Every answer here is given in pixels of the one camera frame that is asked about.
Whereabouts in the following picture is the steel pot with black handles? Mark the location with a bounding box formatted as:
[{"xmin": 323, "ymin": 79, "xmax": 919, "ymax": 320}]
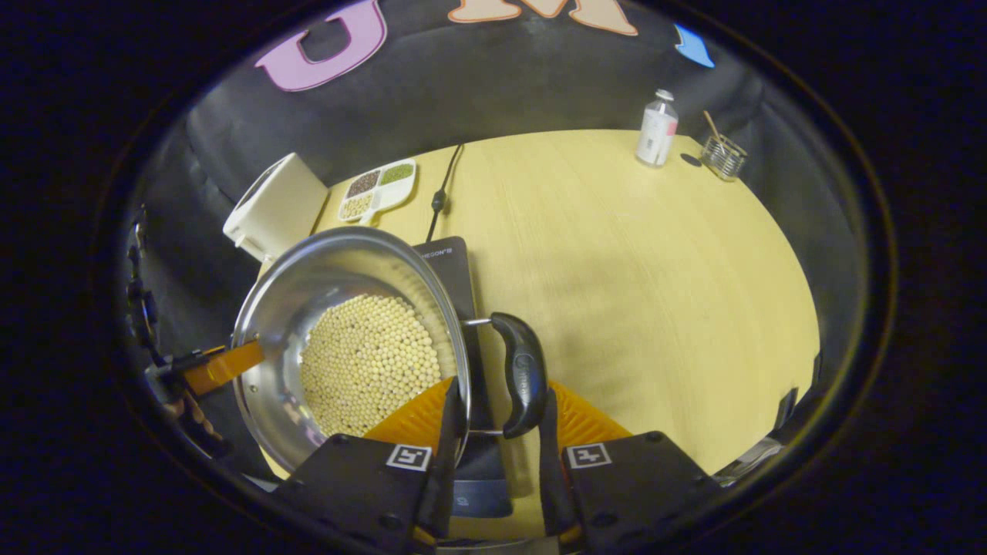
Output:
[{"xmin": 231, "ymin": 226, "xmax": 550, "ymax": 475}]

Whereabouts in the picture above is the clear bottle with white label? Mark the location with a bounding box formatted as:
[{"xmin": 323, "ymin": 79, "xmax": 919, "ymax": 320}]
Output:
[{"xmin": 635, "ymin": 89, "xmax": 679, "ymax": 168}]

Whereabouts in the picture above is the black induction cooktop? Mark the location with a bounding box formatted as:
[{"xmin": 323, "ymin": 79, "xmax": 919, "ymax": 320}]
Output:
[{"xmin": 413, "ymin": 237, "xmax": 514, "ymax": 519}]

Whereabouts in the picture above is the white divided bean plate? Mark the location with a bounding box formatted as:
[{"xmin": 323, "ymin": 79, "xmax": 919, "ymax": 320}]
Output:
[{"xmin": 338, "ymin": 158, "xmax": 417, "ymax": 226}]

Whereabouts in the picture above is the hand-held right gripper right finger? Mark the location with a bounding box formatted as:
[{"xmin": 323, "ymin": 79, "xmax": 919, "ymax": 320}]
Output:
[{"xmin": 538, "ymin": 381, "xmax": 723, "ymax": 553}]

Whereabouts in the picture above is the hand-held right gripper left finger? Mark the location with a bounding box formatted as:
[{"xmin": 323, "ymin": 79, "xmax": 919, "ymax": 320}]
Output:
[{"xmin": 274, "ymin": 377, "xmax": 468, "ymax": 553}]

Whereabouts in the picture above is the black power cable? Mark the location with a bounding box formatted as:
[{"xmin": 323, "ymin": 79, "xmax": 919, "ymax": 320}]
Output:
[{"xmin": 426, "ymin": 143, "xmax": 465, "ymax": 244}]

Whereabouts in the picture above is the clear glass holder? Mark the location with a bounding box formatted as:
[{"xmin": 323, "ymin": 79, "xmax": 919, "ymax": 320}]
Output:
[{"xmin": 700, "ymin": 133, "xmax": 749, "ymax": 182}]

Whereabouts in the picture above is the pile of yellow beans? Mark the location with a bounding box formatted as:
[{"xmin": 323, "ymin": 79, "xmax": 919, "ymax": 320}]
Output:
[{"xmin": 299, "ymin": 294, "xmax": 442, "ymax": 438}]

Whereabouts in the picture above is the white toaster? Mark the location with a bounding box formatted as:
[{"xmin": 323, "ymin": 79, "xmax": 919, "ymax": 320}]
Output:
[{"xmin": 224, "ymin": 153, "xmax": 328, "ymax": 263}]

